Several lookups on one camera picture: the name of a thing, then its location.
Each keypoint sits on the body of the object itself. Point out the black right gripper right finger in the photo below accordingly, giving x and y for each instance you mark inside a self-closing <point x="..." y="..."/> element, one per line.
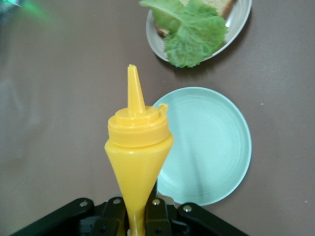
<point x="197" y="221"/>

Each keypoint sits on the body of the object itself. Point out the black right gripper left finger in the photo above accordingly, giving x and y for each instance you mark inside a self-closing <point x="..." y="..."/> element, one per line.
<point x="73" y="216"/>

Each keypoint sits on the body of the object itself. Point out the yellow mustard squeeze bottle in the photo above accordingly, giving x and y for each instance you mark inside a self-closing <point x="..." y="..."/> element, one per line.
<point x="137" y="152"/>

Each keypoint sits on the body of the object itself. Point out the green lettuce leaf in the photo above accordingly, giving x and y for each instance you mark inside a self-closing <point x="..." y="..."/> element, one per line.
<point x="194" y="37"/>

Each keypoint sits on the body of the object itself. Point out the brown bread slice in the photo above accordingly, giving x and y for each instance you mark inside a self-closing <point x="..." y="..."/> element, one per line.
<point x="221" y="7"/>

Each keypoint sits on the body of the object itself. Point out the mint green plate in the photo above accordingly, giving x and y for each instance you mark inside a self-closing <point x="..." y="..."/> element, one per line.
<point x="211" y="147"/>

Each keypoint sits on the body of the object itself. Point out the beige plate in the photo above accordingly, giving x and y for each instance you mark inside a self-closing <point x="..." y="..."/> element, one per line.
<point x="240" y="24"/>

